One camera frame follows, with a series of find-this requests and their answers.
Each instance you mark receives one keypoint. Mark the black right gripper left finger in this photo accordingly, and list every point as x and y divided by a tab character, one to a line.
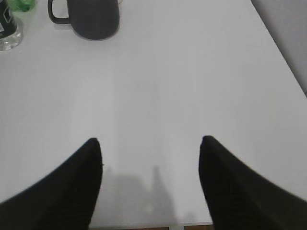
63	200

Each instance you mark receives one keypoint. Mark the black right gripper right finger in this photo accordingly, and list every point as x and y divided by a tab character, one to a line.
238	198

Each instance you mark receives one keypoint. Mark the clear water bottle green label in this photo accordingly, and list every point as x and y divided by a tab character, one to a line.
10	33

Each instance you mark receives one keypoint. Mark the dark grey mug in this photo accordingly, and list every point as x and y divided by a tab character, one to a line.
90	19

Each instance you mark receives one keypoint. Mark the green soda bottle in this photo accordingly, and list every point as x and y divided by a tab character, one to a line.
21	5

